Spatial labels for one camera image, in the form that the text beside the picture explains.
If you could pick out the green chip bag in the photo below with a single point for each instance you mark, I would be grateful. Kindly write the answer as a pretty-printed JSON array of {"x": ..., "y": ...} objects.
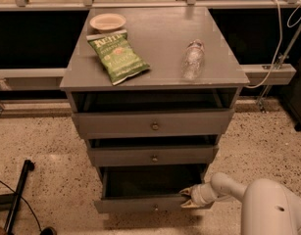
[{"x": 117, "y": 56}]

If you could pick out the grey middle drawer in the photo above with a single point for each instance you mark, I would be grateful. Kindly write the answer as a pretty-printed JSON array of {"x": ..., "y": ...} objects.
[{"x": 182, "y": 155}]

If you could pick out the grey drawer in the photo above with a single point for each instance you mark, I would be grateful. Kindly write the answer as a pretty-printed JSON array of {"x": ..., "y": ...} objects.
[
  {"x": 182, "y": 155},
  {"x": 149, "y": 188},
  {"x": 151, "y": 124}
]

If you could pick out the grey wooden drawer cabinet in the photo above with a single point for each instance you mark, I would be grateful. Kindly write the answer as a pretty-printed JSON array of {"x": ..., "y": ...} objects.
[{"x": 160, "y": 36}]

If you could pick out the clear plastic water bottle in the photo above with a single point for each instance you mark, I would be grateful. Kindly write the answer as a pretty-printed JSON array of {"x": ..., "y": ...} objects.
[{"x": 193, "y": 60}]

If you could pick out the beige paper bowl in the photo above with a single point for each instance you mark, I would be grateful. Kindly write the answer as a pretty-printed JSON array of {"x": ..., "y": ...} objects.
[{"x": 107, "y": 22}]

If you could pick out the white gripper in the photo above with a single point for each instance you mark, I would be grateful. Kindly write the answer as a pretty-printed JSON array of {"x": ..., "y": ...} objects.
[{"x": 198, "y": 195}]

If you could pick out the grey bottom drawer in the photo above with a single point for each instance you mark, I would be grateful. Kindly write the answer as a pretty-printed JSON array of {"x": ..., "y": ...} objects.
[{"x": 149, "y": 188}]

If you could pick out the black round foot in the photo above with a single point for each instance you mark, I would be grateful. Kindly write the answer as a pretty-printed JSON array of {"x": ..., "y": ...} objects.
[{"x": 48, "y": 231}]

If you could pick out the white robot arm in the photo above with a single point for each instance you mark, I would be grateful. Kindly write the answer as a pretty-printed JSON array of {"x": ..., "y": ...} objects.
[{"x": 268, "y": 207}]

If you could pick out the grey top drawer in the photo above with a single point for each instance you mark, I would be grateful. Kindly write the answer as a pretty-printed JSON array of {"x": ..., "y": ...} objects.
[{"x": 151, "y": 124}]

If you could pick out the dark cabinet at right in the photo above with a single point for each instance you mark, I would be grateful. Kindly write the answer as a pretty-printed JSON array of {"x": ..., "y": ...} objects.
[{"x": 292, "y": 97}]

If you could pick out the black stand leg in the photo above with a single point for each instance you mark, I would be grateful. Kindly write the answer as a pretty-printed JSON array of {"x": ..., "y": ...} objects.
[{"x": 10, "y": 202}]

